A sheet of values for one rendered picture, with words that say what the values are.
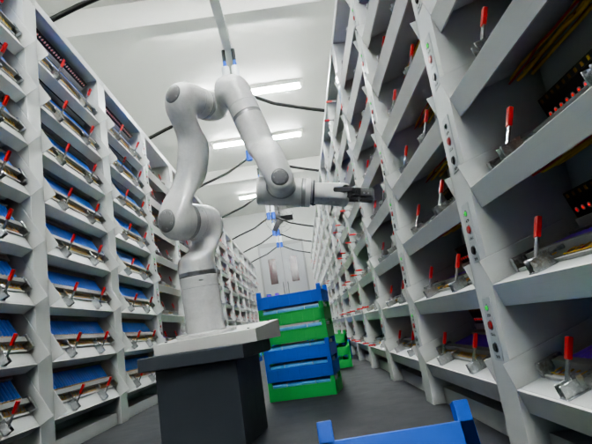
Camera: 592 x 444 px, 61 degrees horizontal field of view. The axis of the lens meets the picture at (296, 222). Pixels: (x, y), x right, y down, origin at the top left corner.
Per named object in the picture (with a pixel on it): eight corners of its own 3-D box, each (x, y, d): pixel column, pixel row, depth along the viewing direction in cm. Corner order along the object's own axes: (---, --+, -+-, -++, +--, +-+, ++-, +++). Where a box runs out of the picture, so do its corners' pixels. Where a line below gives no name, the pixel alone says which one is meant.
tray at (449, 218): (466, 218, 108) (444, 180, 110) (409, 256, 167) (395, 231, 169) (546, 178, 109) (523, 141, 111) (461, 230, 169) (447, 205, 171)
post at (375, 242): (394, 381, 226) (331, 37, 262) (390, 379, 235) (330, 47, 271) (438, 374, 226) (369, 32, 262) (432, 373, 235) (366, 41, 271)
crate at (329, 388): (270, 403, 219) (267, 383, 220) (281, 395, 238) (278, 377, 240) (336, 394, 213) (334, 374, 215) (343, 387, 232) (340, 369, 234)
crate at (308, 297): (257, 310, 227) (255, 292, 228) (270, 310, 246) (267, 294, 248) (321, 300, 221) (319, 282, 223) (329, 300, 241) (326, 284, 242)
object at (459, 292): (486, 307, 104) (453, 248, 107) (420, 314, 163) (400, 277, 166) (570, 264, 105) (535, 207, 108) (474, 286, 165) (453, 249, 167)
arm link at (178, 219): (213, 240, 164) (177, 241, 150) (186, 239, 170) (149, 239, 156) (220, 88, 164) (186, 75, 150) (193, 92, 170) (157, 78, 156)
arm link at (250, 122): (257, 90, 141) (300, 182, 133) (262, 117, 156) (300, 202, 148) (227, 101, 140) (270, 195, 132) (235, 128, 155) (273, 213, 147)
